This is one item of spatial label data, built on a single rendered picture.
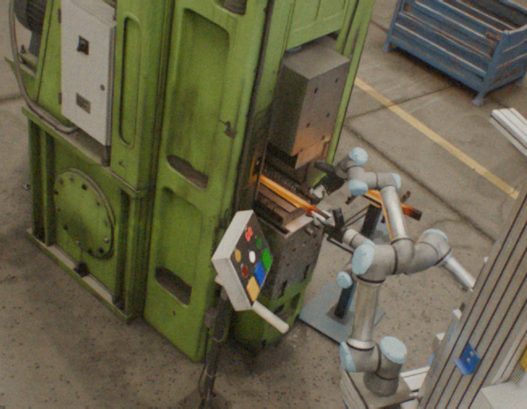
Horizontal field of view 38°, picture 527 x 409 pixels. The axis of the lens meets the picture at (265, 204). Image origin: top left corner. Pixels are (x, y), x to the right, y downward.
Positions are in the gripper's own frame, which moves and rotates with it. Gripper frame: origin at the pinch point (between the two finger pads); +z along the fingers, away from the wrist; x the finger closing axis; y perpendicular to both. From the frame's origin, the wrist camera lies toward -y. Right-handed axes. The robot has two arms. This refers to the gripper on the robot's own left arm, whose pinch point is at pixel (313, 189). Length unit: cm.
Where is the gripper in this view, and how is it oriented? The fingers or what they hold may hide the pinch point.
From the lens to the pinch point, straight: 344.1
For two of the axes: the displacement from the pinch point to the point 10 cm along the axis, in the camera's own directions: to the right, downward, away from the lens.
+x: 6.5, -3.9, 6.5
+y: 5.9, 8.0, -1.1
